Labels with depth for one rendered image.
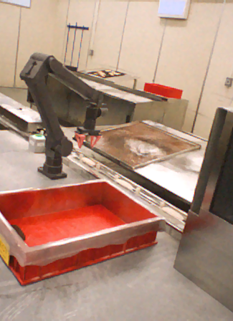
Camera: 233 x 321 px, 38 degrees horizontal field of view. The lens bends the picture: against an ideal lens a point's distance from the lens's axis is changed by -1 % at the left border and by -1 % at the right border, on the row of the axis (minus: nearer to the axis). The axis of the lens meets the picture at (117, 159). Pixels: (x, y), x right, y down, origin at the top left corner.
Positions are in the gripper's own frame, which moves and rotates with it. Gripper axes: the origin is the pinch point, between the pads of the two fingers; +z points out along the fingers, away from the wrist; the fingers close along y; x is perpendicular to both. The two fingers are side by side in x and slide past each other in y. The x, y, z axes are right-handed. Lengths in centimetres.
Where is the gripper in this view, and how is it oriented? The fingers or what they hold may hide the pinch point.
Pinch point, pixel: (86, 146)
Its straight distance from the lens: 167.5
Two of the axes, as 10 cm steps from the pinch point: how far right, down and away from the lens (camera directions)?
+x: 6.3, 3.4, -7.0
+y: -7.6, 0.5, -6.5
